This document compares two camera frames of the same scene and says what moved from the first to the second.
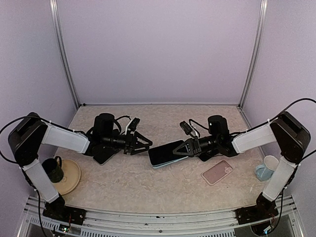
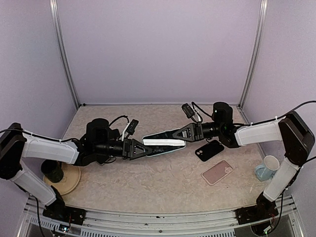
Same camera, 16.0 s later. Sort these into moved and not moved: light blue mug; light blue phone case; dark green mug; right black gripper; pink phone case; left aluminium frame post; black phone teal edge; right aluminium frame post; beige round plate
Moved: right black gripper; light blue phone case; black phone teal edge
Not moved: right aluminium frame post; pink phone case; dark green mug; light blue mug; left aluminium frame post; beige round plate
